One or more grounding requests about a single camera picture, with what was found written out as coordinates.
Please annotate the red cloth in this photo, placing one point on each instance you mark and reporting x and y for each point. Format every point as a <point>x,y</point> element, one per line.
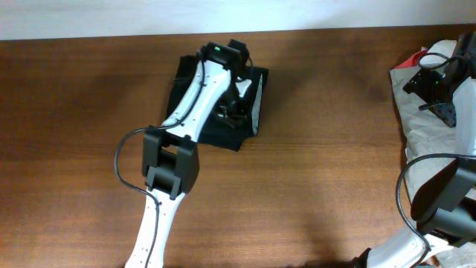
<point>412,60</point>

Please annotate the white cloth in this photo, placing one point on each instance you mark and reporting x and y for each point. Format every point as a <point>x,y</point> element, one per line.
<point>438,53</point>

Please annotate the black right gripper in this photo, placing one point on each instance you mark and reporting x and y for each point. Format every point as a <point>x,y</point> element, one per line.
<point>420,84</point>

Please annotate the grey shorts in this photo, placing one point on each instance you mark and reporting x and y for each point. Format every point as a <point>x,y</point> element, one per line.
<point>424,131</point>

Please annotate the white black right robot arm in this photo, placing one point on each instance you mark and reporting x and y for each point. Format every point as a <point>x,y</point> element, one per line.
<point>435,191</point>

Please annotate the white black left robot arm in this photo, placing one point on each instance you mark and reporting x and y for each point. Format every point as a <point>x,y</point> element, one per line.
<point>215,100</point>

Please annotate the black shorts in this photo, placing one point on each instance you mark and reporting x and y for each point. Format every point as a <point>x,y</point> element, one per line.
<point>214,132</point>

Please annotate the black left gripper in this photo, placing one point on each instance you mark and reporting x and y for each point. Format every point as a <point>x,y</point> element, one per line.
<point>235,109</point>

